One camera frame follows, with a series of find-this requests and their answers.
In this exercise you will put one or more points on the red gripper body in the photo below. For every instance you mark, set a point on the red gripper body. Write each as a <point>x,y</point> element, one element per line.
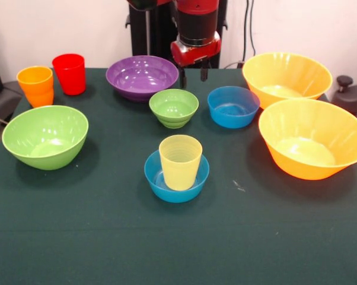
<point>196,53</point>

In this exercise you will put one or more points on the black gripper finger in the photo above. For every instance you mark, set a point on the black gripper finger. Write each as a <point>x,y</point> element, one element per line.
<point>204,69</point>
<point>183,77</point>

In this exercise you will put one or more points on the small green bowl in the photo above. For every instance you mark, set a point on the small green bowl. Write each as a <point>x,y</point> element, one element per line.
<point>174,108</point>

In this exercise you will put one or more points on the yellow cup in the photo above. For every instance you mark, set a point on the yellow cup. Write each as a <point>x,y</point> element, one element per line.
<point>180,166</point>

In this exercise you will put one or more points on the blue bowl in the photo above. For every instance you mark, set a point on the blue bowl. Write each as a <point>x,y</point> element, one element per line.
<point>233,115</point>
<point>178,194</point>

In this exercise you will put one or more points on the purple bowl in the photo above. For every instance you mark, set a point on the purple bowl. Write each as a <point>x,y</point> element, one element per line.
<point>141,77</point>

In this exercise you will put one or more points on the large orange bowl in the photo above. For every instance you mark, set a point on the large orange bowl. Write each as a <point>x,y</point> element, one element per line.
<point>286,74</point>
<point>309,142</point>

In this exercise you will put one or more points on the red cup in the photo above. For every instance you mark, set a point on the red cup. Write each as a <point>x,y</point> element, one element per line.
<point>69,74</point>

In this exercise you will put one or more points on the orange cup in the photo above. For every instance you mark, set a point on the orange cup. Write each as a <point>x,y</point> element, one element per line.
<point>36,86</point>

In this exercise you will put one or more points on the large green bowl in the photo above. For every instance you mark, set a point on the large green bowl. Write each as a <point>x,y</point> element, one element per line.
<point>45,139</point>

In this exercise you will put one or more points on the dark green table cloth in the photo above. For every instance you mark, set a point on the dark green table cloth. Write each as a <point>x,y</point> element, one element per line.
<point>166,237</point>

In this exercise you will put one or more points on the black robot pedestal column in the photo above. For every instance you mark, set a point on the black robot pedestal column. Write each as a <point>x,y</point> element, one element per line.
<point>157,32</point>

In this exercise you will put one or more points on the black pedestal foot with knob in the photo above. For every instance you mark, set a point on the black pedestal foot with knob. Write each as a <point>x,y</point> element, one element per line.
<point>352,95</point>

